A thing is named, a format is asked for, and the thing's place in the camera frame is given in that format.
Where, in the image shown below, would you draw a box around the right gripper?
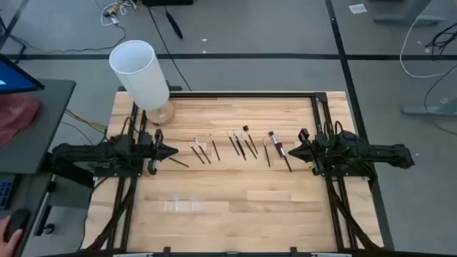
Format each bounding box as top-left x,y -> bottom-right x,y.
288,127 -> 324,176

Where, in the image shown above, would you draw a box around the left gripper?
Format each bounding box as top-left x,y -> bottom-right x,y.
141,128 -> 179,176

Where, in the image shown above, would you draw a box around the fluffy head makeup brush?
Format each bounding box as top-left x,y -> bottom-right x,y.
274,141 -> 293,173

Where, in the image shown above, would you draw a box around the square head makeup brush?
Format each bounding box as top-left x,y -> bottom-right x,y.
243,125 -> 258,155

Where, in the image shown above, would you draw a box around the clear plastic pouch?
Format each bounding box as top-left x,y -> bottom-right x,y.
162,194 -> 207,214

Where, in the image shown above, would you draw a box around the white shade wooden base lamp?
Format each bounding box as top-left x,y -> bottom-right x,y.
109,39 -> 176,126

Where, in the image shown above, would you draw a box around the black desk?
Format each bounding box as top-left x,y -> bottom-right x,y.
0,79 -> 76,176

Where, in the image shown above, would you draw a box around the black stick-shaped plug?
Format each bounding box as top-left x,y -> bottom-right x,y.
164,9 -> 184,39

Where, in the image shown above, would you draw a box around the grey desk foot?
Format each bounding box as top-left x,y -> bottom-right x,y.
401,64 -> 457,117
373,0 -> 446,26

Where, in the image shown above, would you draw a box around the black box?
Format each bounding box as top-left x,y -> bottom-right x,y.
141,0 -> 194,6

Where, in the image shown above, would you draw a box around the red cloth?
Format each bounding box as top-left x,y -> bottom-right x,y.
0,93 -> 41,146

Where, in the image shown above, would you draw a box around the black computer mouse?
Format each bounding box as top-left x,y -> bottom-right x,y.
4,208 -> 31,240

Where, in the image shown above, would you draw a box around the keyboard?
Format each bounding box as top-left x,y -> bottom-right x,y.
0,180 -> 14,211

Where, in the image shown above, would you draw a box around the computer monitor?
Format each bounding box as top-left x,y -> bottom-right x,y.
0,53 -> 46,96

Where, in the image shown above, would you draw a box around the person's hand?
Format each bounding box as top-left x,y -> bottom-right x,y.
0,216 -> 23,257

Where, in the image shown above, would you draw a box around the black aluminium table frame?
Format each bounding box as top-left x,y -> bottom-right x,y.
81,91 -> 396,257

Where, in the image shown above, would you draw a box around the long black floor cable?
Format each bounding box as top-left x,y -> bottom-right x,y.
147,6 -> 193,92

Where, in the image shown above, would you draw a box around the yellow cables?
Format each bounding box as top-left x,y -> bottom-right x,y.
65,109 -> 108,131

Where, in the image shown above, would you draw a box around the grey desk base plate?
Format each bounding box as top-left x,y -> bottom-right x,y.
48,174 -> 94,209

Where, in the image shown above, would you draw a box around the thin black floor cable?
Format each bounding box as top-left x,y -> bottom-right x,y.
6,24 -> 127,54

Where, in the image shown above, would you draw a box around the white floor cable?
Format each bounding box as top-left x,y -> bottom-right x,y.
399,16 -> 457,79

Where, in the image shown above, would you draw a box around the white yellow cable bundle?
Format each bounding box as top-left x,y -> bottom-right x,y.
94,0 -> 139,26

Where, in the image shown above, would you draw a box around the black cable bundle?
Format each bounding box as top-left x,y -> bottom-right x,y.
424,23 -> 457,60

